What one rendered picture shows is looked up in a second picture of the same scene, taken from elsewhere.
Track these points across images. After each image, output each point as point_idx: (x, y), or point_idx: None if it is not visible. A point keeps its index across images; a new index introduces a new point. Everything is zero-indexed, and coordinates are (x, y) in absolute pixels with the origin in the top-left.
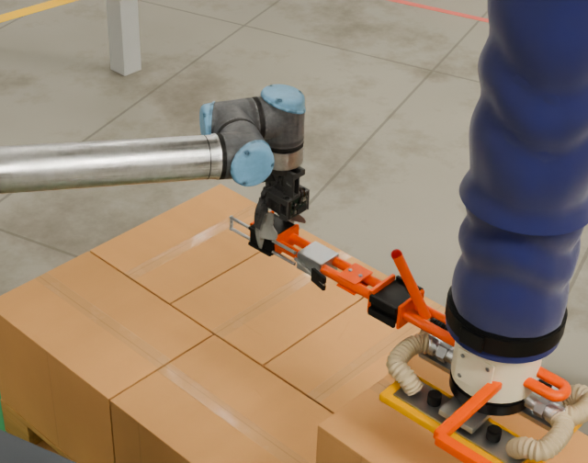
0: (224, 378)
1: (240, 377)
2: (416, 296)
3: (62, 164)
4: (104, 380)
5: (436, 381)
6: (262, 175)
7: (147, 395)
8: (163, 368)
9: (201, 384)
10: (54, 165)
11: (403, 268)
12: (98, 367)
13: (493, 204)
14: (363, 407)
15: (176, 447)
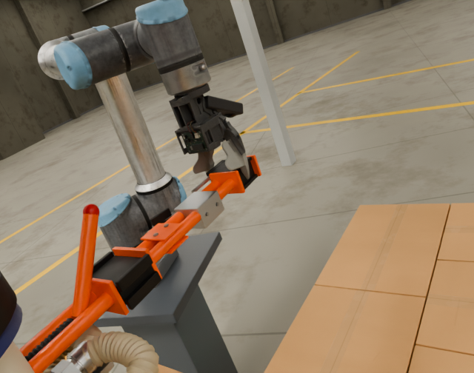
0: (378, 327)
1: (386, 336)
2: (75, 276)
3: (48, 55)
4: (329, 274)
5: None
6: (69, 78)
7: (329, 297)
8: (361, 291)
9: (360, 318)
10: (47, 56)
11: (81, 232)
12: (339, 266)
13: None
14: None
15: (286, 337)
